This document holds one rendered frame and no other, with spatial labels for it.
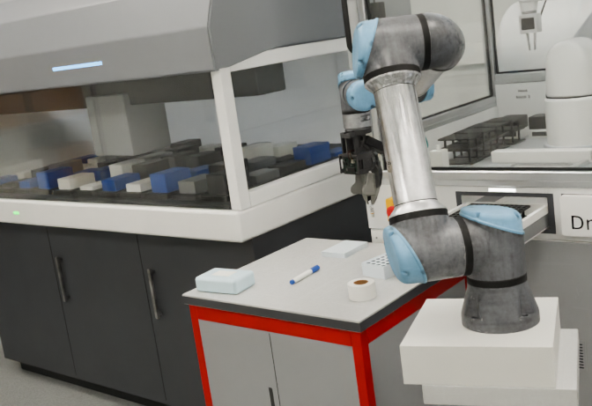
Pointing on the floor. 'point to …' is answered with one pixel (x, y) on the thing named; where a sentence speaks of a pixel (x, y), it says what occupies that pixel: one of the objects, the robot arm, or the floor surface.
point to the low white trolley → (310, 333)
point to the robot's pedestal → (472, 395)
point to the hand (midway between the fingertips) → (372, 199)
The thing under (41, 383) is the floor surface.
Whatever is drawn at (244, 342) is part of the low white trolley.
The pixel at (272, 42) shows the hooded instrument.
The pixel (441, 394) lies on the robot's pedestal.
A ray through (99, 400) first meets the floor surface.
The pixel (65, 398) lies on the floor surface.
